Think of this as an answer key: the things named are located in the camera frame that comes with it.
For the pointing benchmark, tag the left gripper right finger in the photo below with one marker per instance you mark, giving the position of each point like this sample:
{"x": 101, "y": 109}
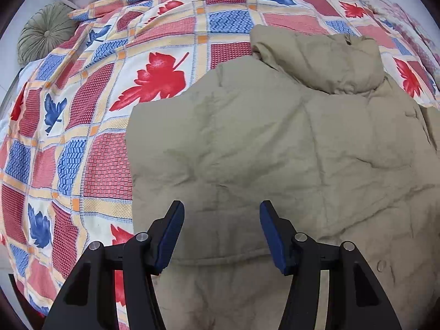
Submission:
{"x": 356, "y": 299}

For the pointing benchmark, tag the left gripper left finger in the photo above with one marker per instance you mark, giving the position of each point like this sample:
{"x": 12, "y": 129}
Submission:
{"x": 87, "y": 298}

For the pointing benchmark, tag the beige puffer jacket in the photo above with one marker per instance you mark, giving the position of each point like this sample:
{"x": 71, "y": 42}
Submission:
{"x": 315, "y": 125}

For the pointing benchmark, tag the leaf patterned bed cover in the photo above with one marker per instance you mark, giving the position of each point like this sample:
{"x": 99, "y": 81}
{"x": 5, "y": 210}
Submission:
{"x": 65, "y": 179}

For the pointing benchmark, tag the checked pink quilt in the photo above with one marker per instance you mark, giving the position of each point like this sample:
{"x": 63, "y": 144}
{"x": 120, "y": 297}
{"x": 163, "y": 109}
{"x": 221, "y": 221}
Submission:
{"x": 412, "y": 31}

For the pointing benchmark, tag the round green cushion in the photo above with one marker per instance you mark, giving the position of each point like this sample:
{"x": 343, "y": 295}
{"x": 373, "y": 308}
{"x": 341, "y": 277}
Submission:
{"x": 44, "y": 31}

